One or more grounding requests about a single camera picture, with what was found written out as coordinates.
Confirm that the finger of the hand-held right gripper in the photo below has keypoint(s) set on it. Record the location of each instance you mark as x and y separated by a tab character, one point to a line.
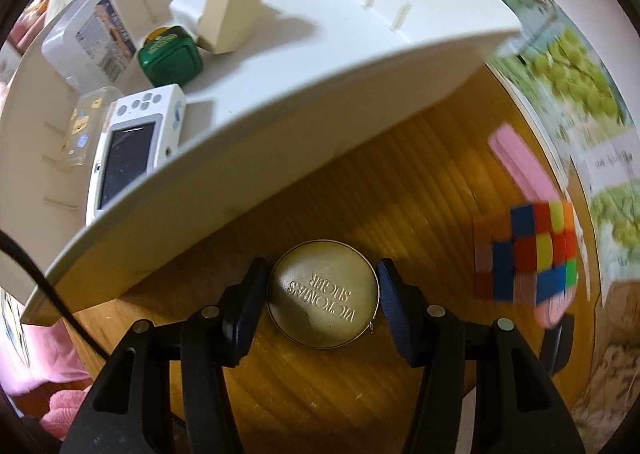
556	346

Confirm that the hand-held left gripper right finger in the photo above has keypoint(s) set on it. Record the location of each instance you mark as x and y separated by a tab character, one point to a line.
395	319

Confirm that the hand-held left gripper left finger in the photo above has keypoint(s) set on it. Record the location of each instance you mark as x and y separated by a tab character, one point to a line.
245	314

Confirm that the round gold tin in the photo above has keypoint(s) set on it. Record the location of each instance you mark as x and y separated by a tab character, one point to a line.
322	294

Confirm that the multicoloured puzzle cube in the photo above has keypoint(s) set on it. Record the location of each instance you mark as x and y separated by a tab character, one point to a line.
530	254

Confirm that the white digital camera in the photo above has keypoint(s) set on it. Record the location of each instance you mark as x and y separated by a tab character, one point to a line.
132	154

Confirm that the white storage box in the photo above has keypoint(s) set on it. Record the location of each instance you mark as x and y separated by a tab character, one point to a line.
310	84

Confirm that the clear case with stickers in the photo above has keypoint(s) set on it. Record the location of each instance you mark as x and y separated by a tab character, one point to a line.
85	126

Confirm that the small green box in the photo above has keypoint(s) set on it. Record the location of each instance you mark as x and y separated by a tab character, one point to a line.
170	59

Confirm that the beige cardboard box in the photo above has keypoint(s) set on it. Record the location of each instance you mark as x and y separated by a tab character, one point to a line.
230	16

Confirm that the small white box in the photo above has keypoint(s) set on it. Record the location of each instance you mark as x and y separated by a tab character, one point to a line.
186	9

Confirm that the white labelled container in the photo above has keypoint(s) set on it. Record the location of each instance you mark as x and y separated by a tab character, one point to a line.
90	39

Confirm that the brown cardboard drawing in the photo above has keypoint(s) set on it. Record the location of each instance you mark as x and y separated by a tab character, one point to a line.
607	349

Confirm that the green landscape poster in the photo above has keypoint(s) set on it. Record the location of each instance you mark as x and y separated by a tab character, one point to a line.
617	224
565	59

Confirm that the pink rectangular block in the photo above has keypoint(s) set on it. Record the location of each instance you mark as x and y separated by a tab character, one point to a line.
525	164

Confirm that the white paper sheet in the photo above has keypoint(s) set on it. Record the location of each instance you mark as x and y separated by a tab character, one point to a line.
612	164

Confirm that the pink cloth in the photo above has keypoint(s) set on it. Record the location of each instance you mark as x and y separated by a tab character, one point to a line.
55	384

